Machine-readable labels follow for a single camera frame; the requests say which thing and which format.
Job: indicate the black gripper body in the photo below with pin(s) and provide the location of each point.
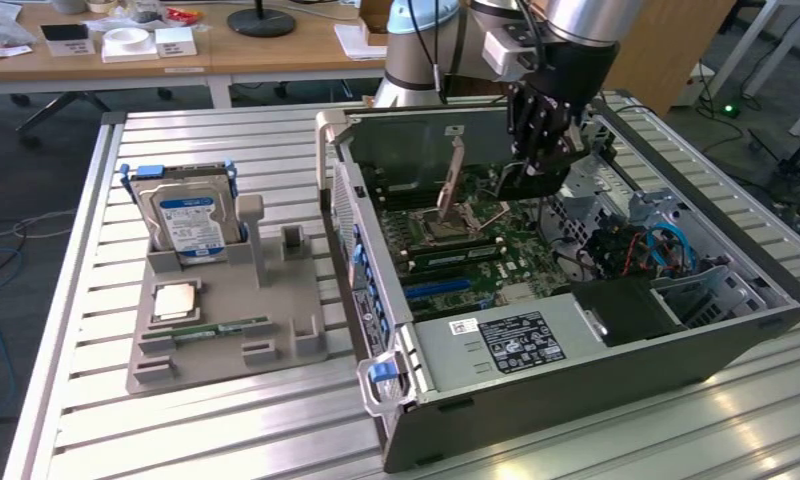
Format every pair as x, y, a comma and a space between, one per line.
573, 75

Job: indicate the black graphics card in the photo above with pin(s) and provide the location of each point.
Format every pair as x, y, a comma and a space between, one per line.
533, 182

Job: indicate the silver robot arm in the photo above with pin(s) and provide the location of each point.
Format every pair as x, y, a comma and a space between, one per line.
407, 60

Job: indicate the perforated metal drive cage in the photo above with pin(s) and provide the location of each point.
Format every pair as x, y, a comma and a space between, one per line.
593, 200

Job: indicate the wooden cabinet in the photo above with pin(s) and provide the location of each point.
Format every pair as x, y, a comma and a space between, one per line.
673, 50

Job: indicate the white power box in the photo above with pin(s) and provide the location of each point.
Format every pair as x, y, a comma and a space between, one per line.
696, 85

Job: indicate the metal socket cover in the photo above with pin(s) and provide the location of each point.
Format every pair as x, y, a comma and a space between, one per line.
487, 217

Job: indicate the black drive power connector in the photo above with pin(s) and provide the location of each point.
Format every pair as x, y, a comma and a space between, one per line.
607, 250

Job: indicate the black device with green light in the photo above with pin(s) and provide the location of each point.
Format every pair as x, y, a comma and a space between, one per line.
728, 108

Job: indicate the CPU socket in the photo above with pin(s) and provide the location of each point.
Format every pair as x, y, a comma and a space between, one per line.
433, 230

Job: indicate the green motherboard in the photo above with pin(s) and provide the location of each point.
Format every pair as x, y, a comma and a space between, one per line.
527, 270

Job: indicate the installed green RAM stick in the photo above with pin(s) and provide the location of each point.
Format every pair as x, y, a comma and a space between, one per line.
453, 256

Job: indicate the white paper stack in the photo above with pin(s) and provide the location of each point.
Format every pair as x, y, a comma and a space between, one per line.
356, 45

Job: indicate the small silver heat sink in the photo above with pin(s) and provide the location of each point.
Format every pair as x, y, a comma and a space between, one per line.
521, 295

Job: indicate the brown cardboard box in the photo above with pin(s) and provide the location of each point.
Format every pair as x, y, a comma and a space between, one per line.
373, 20

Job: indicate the black equipment stand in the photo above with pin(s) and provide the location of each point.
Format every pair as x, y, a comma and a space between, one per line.
796, 155

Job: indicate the grey metal disk bay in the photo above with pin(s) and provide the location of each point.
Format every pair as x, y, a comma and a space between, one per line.
707, 295

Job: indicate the wooden desk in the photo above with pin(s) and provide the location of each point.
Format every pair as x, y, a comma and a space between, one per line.
286, 50
73, 70

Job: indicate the blue card retention clip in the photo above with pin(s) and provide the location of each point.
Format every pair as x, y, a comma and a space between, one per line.
373, 294
380, 320

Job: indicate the black round lamp base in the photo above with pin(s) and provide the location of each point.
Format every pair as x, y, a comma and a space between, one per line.
260, 22

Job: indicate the grey power supply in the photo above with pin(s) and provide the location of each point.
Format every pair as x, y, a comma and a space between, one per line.
453, 360

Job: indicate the grey open PC case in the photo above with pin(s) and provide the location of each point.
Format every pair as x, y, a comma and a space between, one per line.
573, 400

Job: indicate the blue case latch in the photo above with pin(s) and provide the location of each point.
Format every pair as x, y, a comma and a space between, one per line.
380, 374

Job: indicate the hard disk with blue carrier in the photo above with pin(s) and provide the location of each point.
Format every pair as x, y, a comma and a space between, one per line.
186, 220

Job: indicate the grey plastic parts rack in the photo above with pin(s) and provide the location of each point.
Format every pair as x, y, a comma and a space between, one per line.
240, 300

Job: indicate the plain white box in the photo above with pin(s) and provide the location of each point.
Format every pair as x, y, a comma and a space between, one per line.
173, 40

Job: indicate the small red item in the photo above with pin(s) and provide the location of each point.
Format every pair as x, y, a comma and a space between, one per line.
180, 16

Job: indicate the flat white box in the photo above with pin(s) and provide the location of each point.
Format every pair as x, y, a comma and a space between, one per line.
129, 56

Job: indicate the dark item in bag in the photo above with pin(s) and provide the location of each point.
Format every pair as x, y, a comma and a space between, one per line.
142, 12

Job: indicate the silver CPU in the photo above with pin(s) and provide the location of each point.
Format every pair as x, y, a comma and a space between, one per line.
174, 301

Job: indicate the white tape roll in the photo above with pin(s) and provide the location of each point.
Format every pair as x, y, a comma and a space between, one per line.
109, 39

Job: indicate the beige roll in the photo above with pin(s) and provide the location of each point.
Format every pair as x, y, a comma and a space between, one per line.
100, 6

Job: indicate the white box with black top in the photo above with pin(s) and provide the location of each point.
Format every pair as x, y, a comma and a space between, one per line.
69, 45

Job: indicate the black chair base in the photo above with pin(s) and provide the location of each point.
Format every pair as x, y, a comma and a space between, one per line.
53, 112

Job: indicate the grey cup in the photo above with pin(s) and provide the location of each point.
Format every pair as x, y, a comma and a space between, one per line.
69, 6

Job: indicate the white paper card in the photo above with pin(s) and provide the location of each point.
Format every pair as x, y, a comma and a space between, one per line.
6, 51

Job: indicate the clear plastic bag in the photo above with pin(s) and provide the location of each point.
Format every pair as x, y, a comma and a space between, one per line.
0, 25

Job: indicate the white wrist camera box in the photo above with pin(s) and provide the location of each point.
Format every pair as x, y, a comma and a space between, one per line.
503, 55

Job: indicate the white desk frame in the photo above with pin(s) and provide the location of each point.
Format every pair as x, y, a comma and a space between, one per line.
788, 47

